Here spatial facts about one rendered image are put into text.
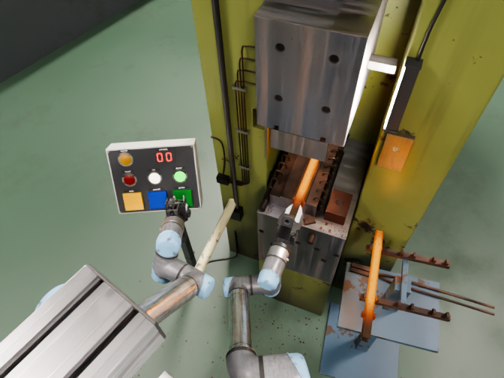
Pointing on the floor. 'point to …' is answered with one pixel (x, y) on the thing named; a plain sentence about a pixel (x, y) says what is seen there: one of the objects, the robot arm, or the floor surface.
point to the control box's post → (188, 251)
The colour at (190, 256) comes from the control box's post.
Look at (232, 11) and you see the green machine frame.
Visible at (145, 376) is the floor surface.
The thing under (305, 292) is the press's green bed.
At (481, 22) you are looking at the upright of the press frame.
